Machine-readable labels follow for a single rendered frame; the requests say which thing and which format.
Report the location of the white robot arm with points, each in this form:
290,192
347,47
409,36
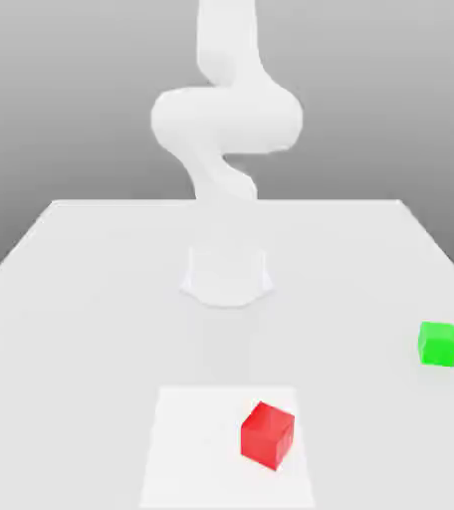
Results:
227,119

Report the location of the small red cube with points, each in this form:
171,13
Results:
265,436

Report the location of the small green cube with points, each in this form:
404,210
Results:
437,344

